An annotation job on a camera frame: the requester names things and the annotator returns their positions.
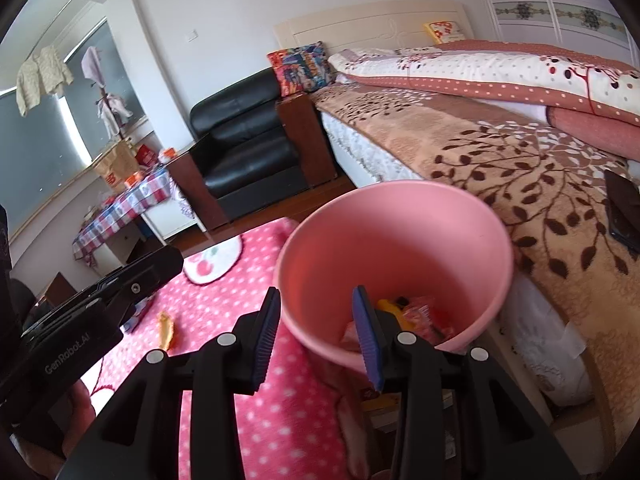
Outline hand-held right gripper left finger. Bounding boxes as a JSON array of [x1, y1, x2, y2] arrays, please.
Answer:
[[57, 286, 282, 480]]

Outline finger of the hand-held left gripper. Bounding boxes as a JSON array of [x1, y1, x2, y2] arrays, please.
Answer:
[[22, 245, 185, 335]]

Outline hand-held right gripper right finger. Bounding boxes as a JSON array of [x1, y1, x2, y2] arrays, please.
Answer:
[[351, 285, 583, 480]]

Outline yellow foam net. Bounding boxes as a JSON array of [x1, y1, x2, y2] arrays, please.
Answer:
[[377, 300, 402, 332]]

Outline red snack wrapper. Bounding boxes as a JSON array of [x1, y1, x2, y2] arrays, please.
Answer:
[[400, 297, 457, 346]]

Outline orange peel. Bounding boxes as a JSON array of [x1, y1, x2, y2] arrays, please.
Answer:
[[157, 311, 176, 351]]

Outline pink plastic bin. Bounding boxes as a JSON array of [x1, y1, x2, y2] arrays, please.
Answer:
[[274, 181, 516, 376]]

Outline person's left hand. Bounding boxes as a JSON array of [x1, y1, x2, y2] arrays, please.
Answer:
[[10, 377, 97, 480]]

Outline white desk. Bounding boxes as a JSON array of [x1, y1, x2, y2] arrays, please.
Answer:
[[92, 195, 207, 277]]

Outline checkered tablecloth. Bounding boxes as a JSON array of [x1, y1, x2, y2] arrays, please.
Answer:
[[72, 165, 194, 266]]

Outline pink polka dot blanket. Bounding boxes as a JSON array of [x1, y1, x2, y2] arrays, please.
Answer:
[[75, 217, 372, 480]]

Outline brown paper bag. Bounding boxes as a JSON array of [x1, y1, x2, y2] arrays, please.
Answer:
[[92, 141, 141, 187]]

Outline large window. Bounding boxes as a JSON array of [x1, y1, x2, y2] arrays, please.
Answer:
[[0, 15, 147, 241]]

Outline white hanging cloth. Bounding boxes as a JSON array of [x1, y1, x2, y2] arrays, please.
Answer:
[[97, 94, 133, 138]]

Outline black leather armchair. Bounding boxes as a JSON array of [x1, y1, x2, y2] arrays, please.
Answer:
[[165, 67, 342, 233]]

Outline white bed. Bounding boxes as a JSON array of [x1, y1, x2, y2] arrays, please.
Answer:
[[274, 0, 640, 461]]

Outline brown leaf print bedspread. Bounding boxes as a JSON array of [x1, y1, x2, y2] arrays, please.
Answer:
[[312, 85, 640, 426]]

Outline pale pink hanging garment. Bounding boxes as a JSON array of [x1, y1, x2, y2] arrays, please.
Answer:
[[81, 46, 104, 86]]

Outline cream hanging sweater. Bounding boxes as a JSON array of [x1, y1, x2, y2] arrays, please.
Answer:
[[16, 45, 73, 117]]

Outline colourful printed cushion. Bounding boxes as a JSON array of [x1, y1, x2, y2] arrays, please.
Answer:
[[267, 42, 333, 97]]

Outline black phone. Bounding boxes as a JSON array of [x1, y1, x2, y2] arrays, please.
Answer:
[[602, 169, 640, 253]]

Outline white and pink floral quilt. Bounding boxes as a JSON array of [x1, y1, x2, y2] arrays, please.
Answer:
[[327, 40, 640, 161]]

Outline yellow pillow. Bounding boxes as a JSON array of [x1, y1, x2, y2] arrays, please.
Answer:
[[424, 21, 473, 45]]

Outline white wardrobe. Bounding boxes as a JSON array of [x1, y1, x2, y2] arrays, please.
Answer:
[[487, 0, 640, 68]]

